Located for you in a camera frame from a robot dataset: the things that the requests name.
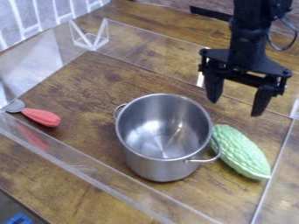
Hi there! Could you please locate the blue object at corner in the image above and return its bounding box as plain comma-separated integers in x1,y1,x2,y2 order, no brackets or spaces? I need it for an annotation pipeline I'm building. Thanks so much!
4,213,34,224

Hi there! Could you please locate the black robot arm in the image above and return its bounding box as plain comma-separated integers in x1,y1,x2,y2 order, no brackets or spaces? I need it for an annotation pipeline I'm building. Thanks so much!
199,0,295,116

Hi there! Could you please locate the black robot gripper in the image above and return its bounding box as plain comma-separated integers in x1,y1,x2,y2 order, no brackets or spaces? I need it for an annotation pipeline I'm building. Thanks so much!
199,28,293,116

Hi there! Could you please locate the clear acrylic front barrier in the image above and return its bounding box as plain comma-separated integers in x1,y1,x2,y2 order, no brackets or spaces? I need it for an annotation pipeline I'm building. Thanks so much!
0,112,219,224

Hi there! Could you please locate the clear acrylic corner bracket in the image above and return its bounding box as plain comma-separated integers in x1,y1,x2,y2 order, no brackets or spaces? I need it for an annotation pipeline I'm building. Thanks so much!
70,18,110,52

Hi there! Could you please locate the green bumpy gourd toy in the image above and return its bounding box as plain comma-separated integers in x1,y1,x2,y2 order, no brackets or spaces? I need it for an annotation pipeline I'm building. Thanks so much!
210,124,271,180

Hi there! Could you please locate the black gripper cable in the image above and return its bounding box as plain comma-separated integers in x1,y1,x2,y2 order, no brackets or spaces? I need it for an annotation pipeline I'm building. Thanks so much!
267,14,299,53

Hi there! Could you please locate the black wall strip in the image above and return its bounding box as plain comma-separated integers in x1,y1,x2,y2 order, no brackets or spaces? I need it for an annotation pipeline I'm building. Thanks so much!
190,6,233,21

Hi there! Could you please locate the red handled metal spatula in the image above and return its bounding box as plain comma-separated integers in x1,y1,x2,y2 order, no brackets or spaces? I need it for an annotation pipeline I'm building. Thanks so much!
4,99,62,127

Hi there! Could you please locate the silver steel pot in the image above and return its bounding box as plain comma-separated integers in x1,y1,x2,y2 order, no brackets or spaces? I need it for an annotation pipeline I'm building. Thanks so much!
114,93,218,182

